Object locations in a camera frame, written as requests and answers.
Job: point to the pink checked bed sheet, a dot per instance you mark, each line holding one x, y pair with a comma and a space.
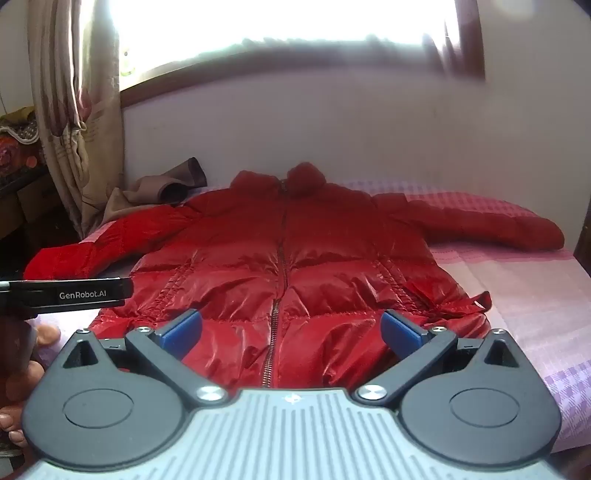
531, 300

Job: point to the person's left hand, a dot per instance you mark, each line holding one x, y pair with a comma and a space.
21, 387

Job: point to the brown wooden window frame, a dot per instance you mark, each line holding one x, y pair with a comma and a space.
184, 76

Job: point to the wooden desk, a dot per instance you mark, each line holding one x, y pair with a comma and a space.
27, 212

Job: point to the brown garment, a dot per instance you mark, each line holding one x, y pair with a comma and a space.
147, 194

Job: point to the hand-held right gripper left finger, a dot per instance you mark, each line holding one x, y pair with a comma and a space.
178, 333

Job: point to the red puffer jacket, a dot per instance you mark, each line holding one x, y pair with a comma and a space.
323, 258

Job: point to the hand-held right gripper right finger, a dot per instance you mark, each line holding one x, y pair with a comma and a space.
404, 334

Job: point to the beige floral curtain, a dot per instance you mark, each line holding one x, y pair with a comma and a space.
69, 138

